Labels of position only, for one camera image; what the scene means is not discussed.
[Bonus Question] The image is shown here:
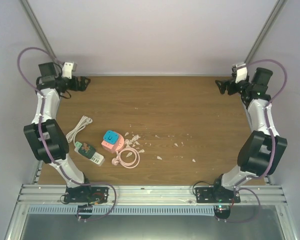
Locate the aluminium rail frame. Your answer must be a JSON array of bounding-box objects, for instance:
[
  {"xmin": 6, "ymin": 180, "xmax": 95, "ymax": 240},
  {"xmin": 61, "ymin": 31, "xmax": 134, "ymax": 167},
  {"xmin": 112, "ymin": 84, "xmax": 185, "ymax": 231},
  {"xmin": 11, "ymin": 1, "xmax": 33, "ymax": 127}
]
[{"xmin": 5, "ymin": 164, "xmax": 299, "ymax": 240}]

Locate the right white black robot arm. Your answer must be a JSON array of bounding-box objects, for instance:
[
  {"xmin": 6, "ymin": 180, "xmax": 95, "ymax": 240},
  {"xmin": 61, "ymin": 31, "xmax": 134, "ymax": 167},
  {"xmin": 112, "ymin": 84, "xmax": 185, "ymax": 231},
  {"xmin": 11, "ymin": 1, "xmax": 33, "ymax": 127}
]
[{"xmin": 211, "ymin": 63, "xmax": 288, "ymax": 203}]

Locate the blue square plug adapter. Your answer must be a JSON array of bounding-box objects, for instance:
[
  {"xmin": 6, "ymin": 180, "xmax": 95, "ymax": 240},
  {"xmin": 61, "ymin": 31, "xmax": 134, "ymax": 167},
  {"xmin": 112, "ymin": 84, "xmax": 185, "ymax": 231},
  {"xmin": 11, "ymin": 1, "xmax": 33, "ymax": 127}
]
[{"xmin": 103, "ymin": 130, "xmax": 119, "ymax": 145}]

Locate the right aluminium post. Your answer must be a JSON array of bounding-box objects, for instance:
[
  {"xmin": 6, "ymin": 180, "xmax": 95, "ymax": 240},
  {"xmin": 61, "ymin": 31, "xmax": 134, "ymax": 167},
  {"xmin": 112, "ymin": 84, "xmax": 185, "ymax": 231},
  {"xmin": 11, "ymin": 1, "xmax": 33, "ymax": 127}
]
[{"xmin": 244, "ymin": 0, "xmax": 288, "ymax": 63}]

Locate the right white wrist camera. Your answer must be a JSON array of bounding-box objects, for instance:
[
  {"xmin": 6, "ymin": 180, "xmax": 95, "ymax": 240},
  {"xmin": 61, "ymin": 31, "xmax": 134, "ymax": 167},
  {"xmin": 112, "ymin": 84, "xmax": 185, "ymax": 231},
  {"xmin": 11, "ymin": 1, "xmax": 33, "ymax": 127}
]
[{"xmin": 232, "ymin": 62, "xmax": 248, "ymax": 84}]

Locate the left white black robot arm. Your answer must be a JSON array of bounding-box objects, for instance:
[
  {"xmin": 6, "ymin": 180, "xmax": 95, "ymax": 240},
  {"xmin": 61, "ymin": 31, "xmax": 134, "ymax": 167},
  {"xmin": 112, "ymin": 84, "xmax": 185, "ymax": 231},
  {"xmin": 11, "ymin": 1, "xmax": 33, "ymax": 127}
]
[{"xmin": 23, "ymin": 62, "xmax": 93, "ymax": 202}]

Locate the pink coiled power cord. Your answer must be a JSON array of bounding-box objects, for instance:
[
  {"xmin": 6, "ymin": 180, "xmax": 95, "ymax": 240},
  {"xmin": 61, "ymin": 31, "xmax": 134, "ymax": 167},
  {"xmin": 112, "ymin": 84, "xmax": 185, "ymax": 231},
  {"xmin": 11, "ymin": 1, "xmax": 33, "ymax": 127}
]
[{"xmin": 110, "ymin": 147, "xmax": 141, "ymax": 170}]

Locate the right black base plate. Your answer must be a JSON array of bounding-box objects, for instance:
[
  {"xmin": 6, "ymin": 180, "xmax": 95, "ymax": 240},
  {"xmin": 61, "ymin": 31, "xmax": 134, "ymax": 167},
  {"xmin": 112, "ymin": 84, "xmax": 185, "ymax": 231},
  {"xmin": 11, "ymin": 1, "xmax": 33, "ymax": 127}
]
[{"xmin": 192, "ymin": 181, "xmax": 241, "ymax": 204}]

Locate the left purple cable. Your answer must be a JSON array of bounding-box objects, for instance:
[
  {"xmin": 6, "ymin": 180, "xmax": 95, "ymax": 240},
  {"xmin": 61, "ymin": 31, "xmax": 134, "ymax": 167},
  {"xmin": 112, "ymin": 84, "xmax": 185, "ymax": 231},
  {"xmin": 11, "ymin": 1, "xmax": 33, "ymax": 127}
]
[{"xmin": 16, "ymin": 46, "xmax": 118, "ymax": 223}]

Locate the left aluminium post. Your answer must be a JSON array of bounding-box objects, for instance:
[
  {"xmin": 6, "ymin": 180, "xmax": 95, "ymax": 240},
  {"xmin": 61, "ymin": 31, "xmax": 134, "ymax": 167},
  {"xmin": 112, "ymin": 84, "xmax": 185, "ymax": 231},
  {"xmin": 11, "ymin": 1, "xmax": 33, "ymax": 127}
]
[{"xmin": 19, "ymin": 0, "xmax": 63, "ymax": 64}]

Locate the pink round power strip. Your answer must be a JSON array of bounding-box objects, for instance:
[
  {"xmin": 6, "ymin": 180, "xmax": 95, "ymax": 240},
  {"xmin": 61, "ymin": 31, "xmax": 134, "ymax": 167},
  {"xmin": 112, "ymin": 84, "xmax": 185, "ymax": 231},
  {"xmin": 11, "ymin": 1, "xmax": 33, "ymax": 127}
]
[{"xmin": 115, "ymin": 134, "xmax": 125, "ymax": 152}]

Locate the grey slotted cable duct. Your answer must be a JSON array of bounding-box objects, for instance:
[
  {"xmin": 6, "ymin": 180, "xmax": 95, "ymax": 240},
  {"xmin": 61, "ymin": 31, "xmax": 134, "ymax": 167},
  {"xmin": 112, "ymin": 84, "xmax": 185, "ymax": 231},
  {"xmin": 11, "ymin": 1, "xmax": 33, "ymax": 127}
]
[{"xmin": 28, "ymin": 204, "xmax": 215, "ymax": 216}]

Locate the pink cube socket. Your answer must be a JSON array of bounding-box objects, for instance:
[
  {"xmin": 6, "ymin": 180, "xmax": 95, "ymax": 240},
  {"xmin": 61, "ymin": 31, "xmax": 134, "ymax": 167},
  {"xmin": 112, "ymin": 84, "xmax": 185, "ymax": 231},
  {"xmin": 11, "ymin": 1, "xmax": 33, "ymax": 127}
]
[{"xmin": 101, "ymin": 140, "xmax": 118, "ymax": 154}]

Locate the white power cord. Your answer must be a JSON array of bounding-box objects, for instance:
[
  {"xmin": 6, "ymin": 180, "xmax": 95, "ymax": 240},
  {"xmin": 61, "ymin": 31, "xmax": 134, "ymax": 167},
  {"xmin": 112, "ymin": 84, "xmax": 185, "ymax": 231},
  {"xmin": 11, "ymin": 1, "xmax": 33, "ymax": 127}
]
[{"xmin": 65, "ymin": 114, "xmax": 94, "ymax": 144}]

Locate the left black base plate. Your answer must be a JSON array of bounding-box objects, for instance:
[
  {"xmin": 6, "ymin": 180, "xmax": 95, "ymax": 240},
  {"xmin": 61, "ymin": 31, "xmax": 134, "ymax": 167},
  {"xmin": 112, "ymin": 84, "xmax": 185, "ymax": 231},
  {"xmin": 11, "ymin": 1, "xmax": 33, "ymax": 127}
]
[{"xmin": 59, "ymin": 186, "xmax": 109, "ymax": 205}]

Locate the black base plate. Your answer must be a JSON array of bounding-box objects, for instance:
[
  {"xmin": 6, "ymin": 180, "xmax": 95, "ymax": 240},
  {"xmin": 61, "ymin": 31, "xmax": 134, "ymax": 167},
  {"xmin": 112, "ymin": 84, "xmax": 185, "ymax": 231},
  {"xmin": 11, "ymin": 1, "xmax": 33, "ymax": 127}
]
[
  {"xmin": 192, "ymin": 181, "xmax": 241, "ymax": 204},
  {"xmin": 59, "ymin": 186, "xmax": 109, "ymax": 205}
]

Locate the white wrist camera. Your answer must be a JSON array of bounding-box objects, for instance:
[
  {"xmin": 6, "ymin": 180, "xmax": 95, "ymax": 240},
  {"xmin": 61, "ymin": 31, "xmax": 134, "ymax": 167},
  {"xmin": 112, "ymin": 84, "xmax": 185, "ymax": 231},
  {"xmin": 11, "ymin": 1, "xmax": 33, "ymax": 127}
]
[
  {"xmin": 61, "ymin": 61, "xmax": 77, "ymax": 79},
  {"xmin": 232, "ymin": 62, "xmax": 248, "ymax": 84}
]

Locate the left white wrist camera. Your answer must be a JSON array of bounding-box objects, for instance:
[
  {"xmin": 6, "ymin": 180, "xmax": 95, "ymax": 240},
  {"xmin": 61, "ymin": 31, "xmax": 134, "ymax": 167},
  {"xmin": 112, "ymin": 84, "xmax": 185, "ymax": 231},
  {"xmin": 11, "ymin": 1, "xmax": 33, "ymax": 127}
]
[{"xmin": 61, "ymin": 61, "xmax": 77, "ymax": 79}]

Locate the aluminium post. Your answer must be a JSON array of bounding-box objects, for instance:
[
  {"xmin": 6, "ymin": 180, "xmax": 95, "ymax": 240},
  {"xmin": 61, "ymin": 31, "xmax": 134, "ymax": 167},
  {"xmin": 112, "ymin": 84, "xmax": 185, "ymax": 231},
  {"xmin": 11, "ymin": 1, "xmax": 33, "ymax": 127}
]
[
  {"xmin": 19, "ymin": 0, "xmax": 63, "ymax": 64},
  {"xmin": 244, "ymin": 0, "xmax": 288, "ymax": 63}
]

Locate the white power strip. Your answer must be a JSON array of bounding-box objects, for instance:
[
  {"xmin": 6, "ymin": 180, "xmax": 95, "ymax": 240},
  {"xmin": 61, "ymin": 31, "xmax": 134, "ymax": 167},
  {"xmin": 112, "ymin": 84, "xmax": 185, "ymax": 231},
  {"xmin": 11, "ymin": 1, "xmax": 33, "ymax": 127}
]
[{"xmin": 74, "ymin": 146, "xmax": 105, "ymax": 166}]

